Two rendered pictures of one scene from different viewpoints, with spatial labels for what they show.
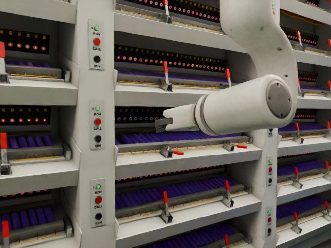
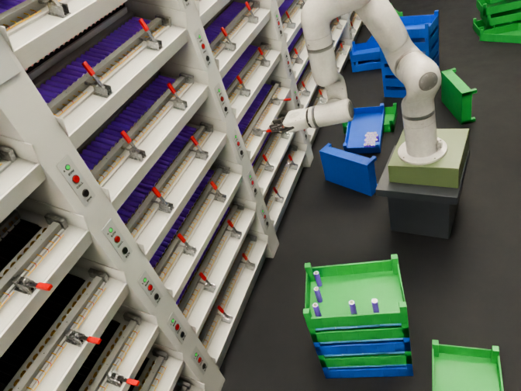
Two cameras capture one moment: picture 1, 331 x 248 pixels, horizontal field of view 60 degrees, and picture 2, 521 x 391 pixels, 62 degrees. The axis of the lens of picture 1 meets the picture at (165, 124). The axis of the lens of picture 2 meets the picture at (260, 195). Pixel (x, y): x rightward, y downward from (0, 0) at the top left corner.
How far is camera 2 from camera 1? 1.30 m
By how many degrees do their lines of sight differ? 42
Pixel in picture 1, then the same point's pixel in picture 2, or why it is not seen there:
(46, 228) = (233, 212)
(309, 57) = not seen: outside the picture
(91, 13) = (213, 83)
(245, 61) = not seen: hidden behind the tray
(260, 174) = (293, 105)
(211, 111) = (321, 121)
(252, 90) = (343, 112)
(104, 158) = (246, 160)
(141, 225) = (263, 181)
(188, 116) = (305, 125)
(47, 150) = (219, 175)
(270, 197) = not seen: hidden behind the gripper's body
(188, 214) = (275, 158)
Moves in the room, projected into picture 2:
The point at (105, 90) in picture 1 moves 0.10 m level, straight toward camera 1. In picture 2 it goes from (233, 123) to (251, 128)
